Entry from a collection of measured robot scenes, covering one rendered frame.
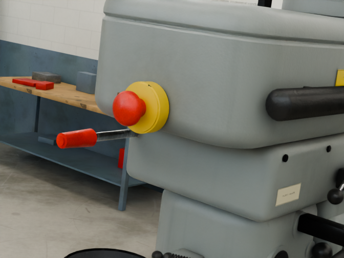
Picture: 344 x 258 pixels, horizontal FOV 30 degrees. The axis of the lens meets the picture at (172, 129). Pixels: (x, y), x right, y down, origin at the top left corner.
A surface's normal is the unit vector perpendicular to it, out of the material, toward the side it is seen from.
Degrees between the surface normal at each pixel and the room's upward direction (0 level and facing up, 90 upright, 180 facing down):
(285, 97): 90
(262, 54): 90
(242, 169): 90
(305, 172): 90
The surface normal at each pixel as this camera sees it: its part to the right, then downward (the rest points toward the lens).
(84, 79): -0.66, 0.06
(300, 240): 0.77, 0.22
